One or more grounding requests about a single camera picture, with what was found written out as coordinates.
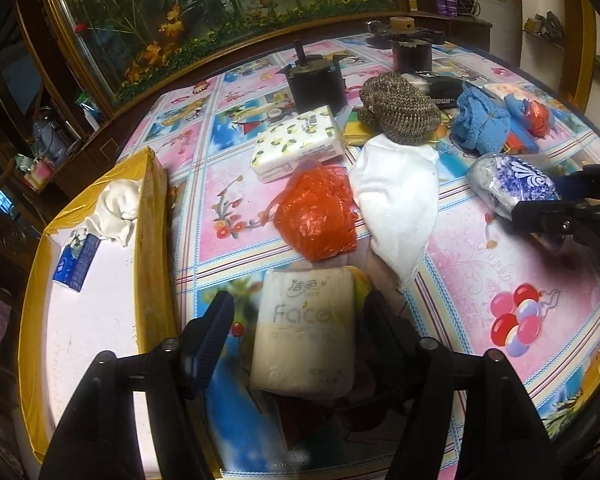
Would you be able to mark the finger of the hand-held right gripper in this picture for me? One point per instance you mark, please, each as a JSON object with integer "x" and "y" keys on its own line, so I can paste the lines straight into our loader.
{"x": 595, "y": 180}
{"x": 545, "y": 215}

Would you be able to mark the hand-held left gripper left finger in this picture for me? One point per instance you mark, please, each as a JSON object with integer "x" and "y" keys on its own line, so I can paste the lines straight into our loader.
{"x": 206, "y": 342}

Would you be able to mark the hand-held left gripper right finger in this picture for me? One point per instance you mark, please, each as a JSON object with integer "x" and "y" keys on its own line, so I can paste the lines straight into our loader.
{"x": 386, "y": 325}

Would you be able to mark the blue patterned plastic pack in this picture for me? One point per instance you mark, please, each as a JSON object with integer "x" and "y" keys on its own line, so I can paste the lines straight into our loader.
{"x": 510, "y": 180}

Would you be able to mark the beige facial tissue pack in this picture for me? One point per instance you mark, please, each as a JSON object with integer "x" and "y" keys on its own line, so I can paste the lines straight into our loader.
{"x": 302, "y": 330}

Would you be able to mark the red and blue knitted item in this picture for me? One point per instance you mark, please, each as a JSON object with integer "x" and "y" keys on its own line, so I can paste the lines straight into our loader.
{"x": 532, "y": 112}

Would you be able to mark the yellow taped cardboard box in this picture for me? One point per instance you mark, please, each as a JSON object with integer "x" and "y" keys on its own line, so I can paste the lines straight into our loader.
{"x": 95, "y": 320}

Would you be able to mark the blue knitted cloth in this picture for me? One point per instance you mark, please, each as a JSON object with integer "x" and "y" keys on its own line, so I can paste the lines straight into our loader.
{"x": 480, "y": 117}

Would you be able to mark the white cloth bag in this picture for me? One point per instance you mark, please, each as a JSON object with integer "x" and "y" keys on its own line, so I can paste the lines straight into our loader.
{"x": 397, "y": 200}

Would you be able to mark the orange plastic bag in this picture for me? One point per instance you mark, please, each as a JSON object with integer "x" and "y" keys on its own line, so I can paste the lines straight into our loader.
{"x": 315, "y": 215}

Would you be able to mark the black printed packet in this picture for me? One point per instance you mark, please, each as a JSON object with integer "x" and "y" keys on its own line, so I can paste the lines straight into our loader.
{"x": 442, "y": 92}

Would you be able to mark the yellow packet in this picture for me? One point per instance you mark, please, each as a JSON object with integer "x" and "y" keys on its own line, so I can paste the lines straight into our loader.
{"x": 357, "y": 132}

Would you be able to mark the lemon print tissue pack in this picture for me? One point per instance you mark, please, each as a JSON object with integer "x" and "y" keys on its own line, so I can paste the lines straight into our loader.
{"x": 297, "y": 142}

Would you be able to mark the printed cartoon tablecloth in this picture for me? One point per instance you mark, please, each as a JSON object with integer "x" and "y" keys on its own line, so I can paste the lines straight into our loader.
{"x": 485, "y": 270}

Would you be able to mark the blue tissue pack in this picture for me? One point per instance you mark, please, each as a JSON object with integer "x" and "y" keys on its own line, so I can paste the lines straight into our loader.
{"x": 75, "y": 262}

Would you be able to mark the crumpled white cloth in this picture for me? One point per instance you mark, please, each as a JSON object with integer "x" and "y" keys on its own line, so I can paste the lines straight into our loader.
{"x": 115, "y": 207}

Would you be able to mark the black cylinder with wooden knob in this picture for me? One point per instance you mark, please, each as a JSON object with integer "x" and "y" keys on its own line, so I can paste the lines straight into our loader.
{"x": 411, "y": 52}

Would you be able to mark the black metal device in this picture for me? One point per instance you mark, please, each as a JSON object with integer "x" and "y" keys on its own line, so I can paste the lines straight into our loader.
{"x": 380, "y": 30}

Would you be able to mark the blue thermos jug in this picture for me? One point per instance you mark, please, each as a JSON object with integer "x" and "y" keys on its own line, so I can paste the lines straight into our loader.
{"x": 52, "y": 132}

